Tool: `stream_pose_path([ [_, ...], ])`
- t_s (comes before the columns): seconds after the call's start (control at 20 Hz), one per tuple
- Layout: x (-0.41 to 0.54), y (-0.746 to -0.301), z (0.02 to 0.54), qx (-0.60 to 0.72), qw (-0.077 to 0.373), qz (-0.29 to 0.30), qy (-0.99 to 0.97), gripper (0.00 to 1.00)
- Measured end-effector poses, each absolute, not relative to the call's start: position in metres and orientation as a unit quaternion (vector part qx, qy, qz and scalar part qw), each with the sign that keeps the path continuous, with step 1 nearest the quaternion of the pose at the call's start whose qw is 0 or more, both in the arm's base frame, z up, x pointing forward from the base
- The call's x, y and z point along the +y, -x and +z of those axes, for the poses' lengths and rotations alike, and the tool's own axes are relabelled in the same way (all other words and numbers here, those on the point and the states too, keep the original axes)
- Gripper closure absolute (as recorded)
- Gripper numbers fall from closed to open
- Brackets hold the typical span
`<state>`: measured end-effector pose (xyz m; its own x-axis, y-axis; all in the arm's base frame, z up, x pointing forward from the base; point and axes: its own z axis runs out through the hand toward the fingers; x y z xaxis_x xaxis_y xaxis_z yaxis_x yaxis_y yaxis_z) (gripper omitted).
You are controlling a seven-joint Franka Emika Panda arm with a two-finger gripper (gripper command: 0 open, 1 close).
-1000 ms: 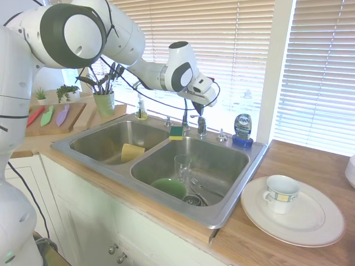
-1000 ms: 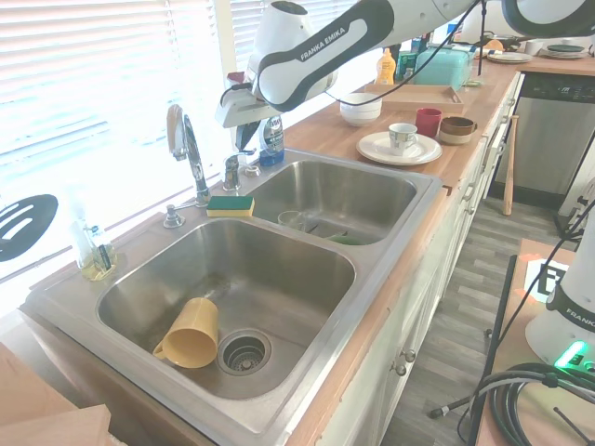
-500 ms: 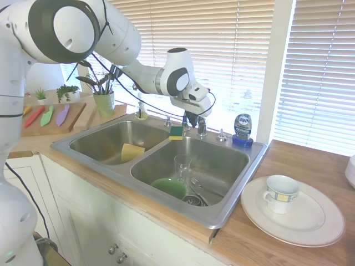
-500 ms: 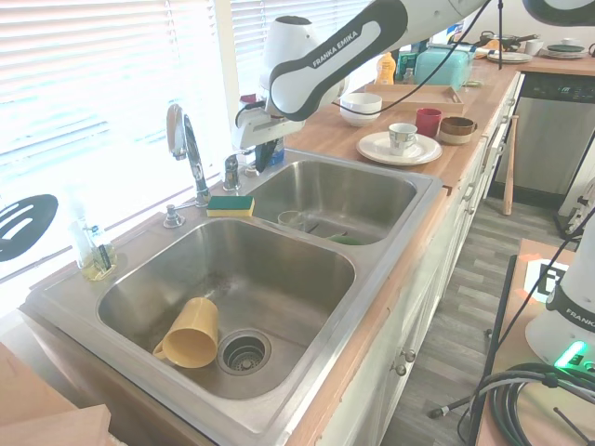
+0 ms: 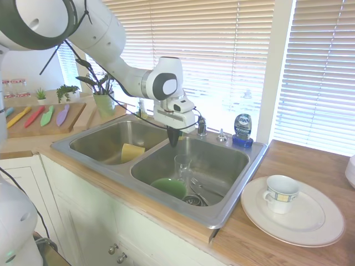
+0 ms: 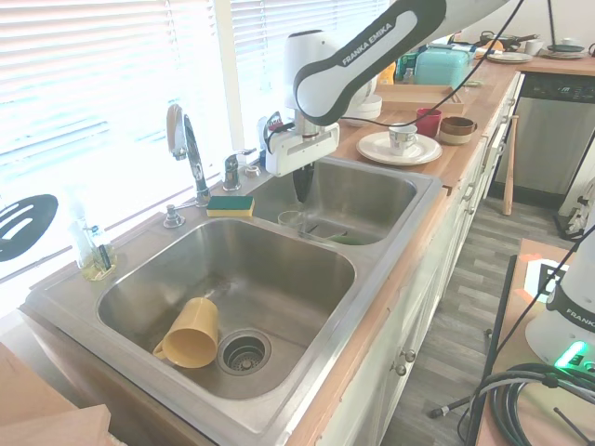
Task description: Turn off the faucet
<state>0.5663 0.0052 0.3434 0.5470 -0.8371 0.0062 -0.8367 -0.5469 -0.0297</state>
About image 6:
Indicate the white patterned teacup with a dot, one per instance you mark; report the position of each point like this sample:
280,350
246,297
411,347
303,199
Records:
400,139

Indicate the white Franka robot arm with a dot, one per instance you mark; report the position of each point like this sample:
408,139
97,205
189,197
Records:
372,46

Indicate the white mug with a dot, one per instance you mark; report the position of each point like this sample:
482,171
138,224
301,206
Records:
533,47

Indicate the small chrome sink cap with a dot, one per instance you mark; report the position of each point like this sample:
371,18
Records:
252,171

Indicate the yellow plastic mug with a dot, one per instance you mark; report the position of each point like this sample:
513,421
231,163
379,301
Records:
195,325

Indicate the dark bowl on plates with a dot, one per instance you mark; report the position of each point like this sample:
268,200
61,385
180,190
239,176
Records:
564,48

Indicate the red mug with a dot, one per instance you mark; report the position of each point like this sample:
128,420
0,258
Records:
430,123

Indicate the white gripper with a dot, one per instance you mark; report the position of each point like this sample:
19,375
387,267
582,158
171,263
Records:
302,148

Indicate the green bottle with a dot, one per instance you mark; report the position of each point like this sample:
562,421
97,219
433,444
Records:
409,67

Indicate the wide white window blind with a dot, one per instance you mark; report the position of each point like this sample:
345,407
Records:
102,69

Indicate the brown cardboard box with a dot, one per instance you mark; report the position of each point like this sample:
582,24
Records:
37,409

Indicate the chrome soap dispenser pump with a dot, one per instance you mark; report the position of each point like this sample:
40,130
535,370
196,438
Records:
172,217

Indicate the yellow and green sponge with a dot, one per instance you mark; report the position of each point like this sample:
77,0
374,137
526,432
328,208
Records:
230,205

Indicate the clear bottle with yellow liquid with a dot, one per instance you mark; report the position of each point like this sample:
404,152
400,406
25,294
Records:
88,251

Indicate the stainless steel dishwasher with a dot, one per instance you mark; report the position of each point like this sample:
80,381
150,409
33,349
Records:
548,139

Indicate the wooden tray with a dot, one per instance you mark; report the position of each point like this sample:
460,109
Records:
418,97

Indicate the white dinner plate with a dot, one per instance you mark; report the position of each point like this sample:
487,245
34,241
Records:
418,151

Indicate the stack of white bowls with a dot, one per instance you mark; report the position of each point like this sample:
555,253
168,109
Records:
369,109

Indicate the teal bread box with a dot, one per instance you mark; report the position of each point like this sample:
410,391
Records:
441,67

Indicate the stack of cream plates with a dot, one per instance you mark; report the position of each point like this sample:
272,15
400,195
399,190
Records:
509,57

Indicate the clear drinking glass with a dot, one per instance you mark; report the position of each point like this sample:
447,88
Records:
288,218

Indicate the white fiducial marker sheet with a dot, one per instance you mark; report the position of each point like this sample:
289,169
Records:
534,274

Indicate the black camera stand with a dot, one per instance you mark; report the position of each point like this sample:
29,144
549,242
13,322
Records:
499,316

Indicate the steel sink drain strainer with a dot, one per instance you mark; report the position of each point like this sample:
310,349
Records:
244,353

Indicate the stainless steel double sink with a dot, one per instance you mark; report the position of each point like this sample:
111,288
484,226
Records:
279,288

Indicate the black slotted spatula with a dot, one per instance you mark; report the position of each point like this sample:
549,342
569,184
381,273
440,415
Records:
44,218

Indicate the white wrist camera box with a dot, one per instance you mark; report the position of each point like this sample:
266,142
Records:
275,124

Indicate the brown ceramic bowl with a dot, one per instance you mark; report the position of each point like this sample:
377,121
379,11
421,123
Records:
455,132

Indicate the metal cabinet knob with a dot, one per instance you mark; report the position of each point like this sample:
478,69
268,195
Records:
399,370
409,356

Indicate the chrome gooseneck faucet spout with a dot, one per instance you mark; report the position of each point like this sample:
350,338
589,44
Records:
197,167

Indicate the wooden baseball bat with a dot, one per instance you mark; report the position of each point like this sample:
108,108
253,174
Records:
510,162

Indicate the white base cabinet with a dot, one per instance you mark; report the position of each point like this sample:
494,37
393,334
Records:
441,279

